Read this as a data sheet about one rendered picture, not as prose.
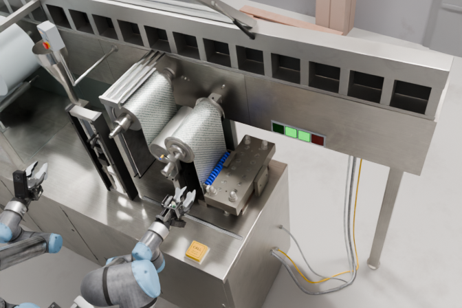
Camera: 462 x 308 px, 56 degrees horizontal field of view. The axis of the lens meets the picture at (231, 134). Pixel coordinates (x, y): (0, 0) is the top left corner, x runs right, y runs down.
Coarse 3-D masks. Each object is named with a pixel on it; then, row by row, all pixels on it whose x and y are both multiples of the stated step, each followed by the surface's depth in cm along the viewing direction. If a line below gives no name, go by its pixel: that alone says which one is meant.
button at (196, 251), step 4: (192, 244) 185; (196, 244) 185; (200, 244) 185; (188, 248) 184; (192, 248) 184; (196, 248) 183; (200, 248) 183; (204, 248) 183; (188, 252) 183; (192, 252) 182; (196, 252) 182; (200, 252) 182; (204, 252) 183; (188, 256) 183; (192, 256) 181; (196, 256) 181; (200, 256) 181; (196, 260) 181; (200, 260) 181
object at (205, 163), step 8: (216, 136) 192; (208, 144) 188; (216, 144) 194; (224, 144) 202; (208, 152) 190; (216, 152) 197; (224, 152) 205; (200, 160) 185; (208, 160) 192; (216, 160) 199; (200, 168) 187; (208, 168) 194; (200, 176) 189; (208, 176) 197; (200, 184) 192
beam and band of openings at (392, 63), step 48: (48, 0) 209; (96, 0) 192; (144, 48) 199; (192, 48) 193; (240, 48) 174; (288, 48) 158; (336, 48) 148; (384, 48) 145; (384, 96) 152; (432, 96) 143
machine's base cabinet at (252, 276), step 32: (0, 192) 270; (288, 192) 228; (32, 224) 287; (64, 224) 247; (96, 224) 216; (288, 224) 248; (96, 256) 263; (256, 256) 209; (160, 288) 241; (192, 288) 212; (224, 288) 190; (256, 288) 225
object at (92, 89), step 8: (88, 80) 243; (96, 80) 239; (80, 88) 253; (88, 88) 249; (96, 88) 244; (104, 88) 240; (88, 96) 256; (96, 96) 251; (96, 104) 258; (176, 104) 217; (224, 120) 207; (232, 120) 207; (224, 128) 211; (232, 128) 210; (224, 136) 216; (232, 136) 213; (232, 144) 218
